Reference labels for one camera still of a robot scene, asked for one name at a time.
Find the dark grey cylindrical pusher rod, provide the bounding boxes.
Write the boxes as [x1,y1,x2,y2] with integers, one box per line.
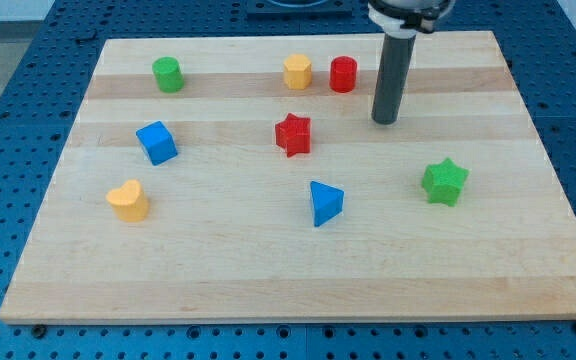
[371,35,415,125]

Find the wooden board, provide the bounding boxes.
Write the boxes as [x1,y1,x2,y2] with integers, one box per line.
[0,31,576,325]

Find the yellow hexagon block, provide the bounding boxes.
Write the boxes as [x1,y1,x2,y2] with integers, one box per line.
[283,54,312,90]

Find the blue cube block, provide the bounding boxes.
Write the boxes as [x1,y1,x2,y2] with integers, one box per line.
[136,121,178,166]

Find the red cylinder block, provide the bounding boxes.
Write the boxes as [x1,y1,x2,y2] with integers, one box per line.
[329,56,358,93]

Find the blue triangle block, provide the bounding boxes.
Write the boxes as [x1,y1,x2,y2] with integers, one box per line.
[310,181,345,227]

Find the green cylinder block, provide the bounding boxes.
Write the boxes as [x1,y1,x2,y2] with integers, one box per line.
[152,56,185,93]

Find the yellow heart block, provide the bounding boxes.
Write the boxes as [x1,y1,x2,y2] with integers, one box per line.
[105,179,149,222]

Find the red star block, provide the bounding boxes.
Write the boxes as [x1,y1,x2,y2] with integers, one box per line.
[275,113,311,157]

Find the green star block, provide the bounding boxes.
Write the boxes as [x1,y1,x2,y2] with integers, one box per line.
[421,157,470,207]

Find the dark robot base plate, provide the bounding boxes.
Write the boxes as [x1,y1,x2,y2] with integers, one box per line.
[244,0,353,18]

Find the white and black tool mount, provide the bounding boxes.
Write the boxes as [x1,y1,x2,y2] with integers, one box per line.
[368,0,456,38]

